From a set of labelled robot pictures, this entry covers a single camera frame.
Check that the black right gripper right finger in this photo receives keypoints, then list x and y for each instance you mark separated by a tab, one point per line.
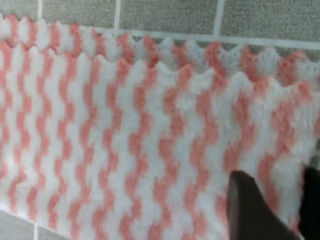
309	223

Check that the pink wavy striped towel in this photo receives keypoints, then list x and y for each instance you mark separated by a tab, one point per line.
125	137

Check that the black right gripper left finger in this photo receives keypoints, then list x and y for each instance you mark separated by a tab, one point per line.
248	215

